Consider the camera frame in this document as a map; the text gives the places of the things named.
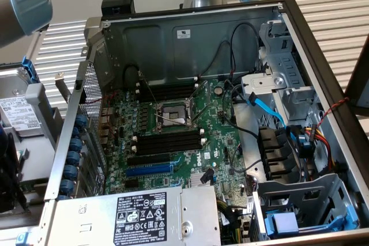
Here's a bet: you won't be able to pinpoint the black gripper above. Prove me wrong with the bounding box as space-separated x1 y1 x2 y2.
0 123 29 214

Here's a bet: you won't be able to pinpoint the green RAM stick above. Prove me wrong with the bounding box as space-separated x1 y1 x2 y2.
17 178 50 192

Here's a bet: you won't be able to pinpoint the grey parts rack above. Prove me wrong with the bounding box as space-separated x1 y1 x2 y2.
0 61 67 229

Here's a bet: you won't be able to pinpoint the silver hard disk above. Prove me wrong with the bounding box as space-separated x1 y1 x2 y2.
0 67 44 138

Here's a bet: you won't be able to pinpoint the blue plastic card retainer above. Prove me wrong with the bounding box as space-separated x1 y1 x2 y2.
56 113 89 200

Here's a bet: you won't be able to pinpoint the silver power supply unit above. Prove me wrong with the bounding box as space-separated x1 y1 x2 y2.
37 184 223 246

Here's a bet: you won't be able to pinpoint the blue hard disk carrier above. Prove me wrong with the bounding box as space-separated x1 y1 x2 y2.
20 57 40 85

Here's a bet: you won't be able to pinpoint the blue expansion slot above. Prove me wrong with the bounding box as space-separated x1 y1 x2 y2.
125 162 174 178

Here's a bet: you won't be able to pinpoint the silver CPU socket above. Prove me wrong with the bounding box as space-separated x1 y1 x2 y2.
154 100 199 135

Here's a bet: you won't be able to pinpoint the silver finned heat sink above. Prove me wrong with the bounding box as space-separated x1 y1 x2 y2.
189 171 216 188

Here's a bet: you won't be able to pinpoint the grey metal PC case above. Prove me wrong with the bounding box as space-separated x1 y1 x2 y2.
43 0 369 246

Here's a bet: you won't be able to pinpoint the green motherboard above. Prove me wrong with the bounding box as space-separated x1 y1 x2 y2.
97 77 256 229

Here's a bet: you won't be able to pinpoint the silver metal disk bay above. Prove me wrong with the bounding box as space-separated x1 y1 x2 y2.
240 18 325 127

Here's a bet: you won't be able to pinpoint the blue plastic disk caddy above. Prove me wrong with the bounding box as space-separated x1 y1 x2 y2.
263 199 361 240

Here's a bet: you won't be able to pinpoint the silver disk bay blue caddy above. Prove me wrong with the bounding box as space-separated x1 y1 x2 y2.
249 172 363 243

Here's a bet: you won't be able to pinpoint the silver slot bracket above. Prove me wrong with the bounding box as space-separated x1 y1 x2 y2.
54 72 72 104

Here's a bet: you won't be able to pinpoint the red black twisted wire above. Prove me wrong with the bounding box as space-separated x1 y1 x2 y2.
315 97 350 133
79 90 119 137

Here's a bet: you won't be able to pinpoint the short black cable loop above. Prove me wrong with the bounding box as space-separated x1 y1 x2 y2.
123 65 142 86

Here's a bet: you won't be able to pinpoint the black camera box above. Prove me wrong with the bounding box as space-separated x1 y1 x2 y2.
101 0 135 17

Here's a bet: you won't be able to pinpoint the thin dark fan wire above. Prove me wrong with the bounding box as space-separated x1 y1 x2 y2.
198 40 233 77

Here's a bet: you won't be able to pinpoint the black data wire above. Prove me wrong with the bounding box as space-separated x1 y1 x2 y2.
221 80 260 139

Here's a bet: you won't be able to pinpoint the blue flat data wire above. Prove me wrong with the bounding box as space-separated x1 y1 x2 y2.
247 92 302 146

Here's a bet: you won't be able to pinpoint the black plastic bracket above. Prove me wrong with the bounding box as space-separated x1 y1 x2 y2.
257 126 303 184

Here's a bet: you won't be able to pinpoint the black looped wire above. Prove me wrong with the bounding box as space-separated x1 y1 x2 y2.
229 22 262 81

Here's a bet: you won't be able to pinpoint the blue wire plug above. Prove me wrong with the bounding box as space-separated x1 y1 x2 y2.
296 132 315 159

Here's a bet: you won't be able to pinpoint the yellow red power wires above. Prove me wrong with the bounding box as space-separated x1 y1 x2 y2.
305 123 342 172

